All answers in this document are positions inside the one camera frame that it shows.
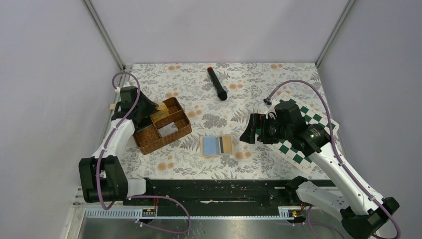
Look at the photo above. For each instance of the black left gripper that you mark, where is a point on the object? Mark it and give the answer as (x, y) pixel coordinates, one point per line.
(152, 106)

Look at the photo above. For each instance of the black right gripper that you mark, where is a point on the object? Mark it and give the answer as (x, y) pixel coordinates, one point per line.
(257, 120)

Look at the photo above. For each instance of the orange credit card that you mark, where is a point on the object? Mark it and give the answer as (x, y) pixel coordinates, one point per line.
(161, 106)

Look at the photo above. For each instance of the beige leather card holder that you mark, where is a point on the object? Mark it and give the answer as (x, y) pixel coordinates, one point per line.
(201, 148)

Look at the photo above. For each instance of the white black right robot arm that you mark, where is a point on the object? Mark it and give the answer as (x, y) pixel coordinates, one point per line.
(360, 209)

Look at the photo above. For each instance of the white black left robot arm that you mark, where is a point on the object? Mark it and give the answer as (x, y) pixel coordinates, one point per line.
(102, 176)

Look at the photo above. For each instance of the black card in basket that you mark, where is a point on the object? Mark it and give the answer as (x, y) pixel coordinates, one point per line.
(143, 124)

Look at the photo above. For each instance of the gold card in basket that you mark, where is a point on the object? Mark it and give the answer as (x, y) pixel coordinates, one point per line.
(159, 115)

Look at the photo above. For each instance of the silver card in basket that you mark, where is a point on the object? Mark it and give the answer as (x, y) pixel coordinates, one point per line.
(168, 129)

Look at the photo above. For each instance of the blue credit card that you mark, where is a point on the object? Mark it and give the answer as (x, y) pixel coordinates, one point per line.
(210, 146)

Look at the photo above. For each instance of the brown woven divided basket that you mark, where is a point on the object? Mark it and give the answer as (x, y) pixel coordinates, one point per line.
(149, 140)

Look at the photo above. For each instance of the black microphone orange tip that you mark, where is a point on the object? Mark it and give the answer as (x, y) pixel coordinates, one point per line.
(221, 92)

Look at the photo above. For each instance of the green white chessboard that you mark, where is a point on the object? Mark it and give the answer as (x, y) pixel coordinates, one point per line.
(291, 148)

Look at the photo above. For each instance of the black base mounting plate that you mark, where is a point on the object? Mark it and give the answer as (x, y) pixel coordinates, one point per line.
(212, 198)

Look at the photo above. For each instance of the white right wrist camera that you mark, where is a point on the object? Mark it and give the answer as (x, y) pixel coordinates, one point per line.
(270, 104)

